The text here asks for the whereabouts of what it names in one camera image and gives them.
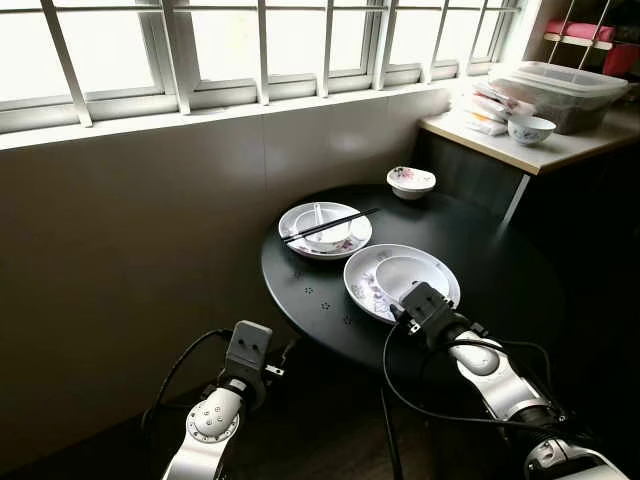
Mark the white bowl holding spoon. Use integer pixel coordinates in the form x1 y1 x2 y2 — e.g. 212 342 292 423
293 207 353 251

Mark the plain white bowl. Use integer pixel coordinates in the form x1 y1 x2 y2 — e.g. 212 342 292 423
374 256 451 306

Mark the white barred window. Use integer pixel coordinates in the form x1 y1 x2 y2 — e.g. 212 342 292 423
0 0 526 136

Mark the clear lidded plastic container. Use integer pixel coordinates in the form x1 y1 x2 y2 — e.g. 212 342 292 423
488 61 631 136

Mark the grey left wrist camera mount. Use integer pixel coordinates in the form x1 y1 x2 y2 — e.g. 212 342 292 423
225 320 273 383

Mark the stack of white packets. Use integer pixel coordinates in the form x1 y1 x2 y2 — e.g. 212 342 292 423
452 80 536 138

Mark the white blue patterned bowl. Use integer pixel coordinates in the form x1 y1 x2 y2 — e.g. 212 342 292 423
507 115 557 147

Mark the pink red cushion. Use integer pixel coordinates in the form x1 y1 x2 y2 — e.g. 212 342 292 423
545 18 640 79

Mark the medium white floral plate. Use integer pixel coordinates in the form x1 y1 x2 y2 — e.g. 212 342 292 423
278 201 373 261

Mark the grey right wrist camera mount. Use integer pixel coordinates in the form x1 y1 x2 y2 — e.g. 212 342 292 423
400 282 457 347

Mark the large white floral plate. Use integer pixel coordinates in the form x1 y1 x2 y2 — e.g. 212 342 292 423
343 244 462 324

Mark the metal storage rack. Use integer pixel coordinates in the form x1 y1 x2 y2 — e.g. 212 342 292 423
543 0 640 81

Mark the small floral white bowl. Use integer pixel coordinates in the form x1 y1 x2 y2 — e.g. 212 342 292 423
387 166 437 201

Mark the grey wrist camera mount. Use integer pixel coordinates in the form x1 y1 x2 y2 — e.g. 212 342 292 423
225 320 273 383
400 282 457 347

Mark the beige top side counter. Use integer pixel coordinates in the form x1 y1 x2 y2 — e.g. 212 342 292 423
418 100 640 176

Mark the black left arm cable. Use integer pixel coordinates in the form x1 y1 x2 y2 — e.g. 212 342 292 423
140 328 233 441

